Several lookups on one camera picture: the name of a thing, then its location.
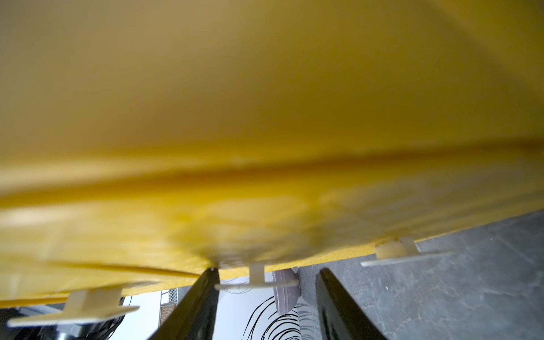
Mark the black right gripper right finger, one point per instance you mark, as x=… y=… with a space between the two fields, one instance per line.
x=340 y=316

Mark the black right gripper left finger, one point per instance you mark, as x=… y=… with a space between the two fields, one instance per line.
x=194 y=317

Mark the yellow plastic drawer cabinet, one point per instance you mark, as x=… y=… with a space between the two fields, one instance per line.
x=143 y=142

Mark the purple bowl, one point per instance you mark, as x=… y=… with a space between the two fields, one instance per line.
x=286 y=297

